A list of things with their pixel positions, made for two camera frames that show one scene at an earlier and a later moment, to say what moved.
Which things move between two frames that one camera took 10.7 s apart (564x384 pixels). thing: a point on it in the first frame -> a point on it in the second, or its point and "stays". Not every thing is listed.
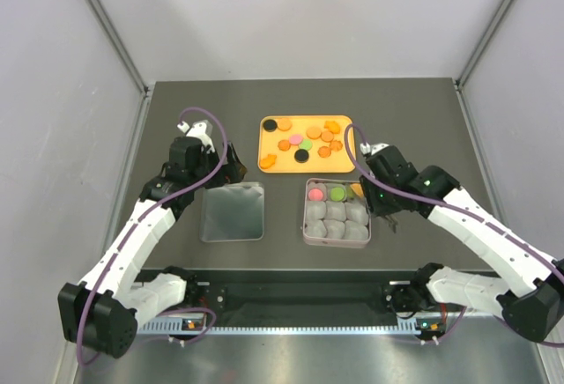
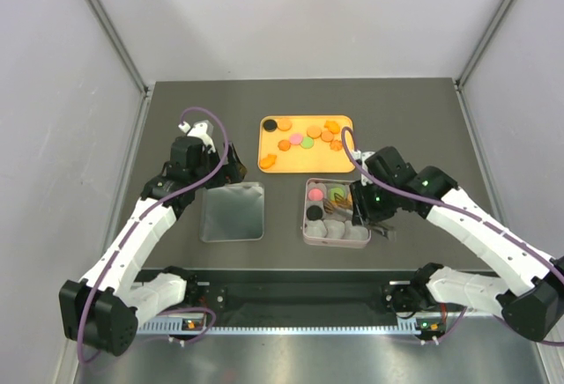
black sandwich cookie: x=301 y=156 -> x=314 y=212
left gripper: x=234 y=170 stays
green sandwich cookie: x=337 y=194 stays
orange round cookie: x=327 y=136 stays
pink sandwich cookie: x=315 y=194 stays
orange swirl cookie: x=324 y=151 -> x=343 y=203
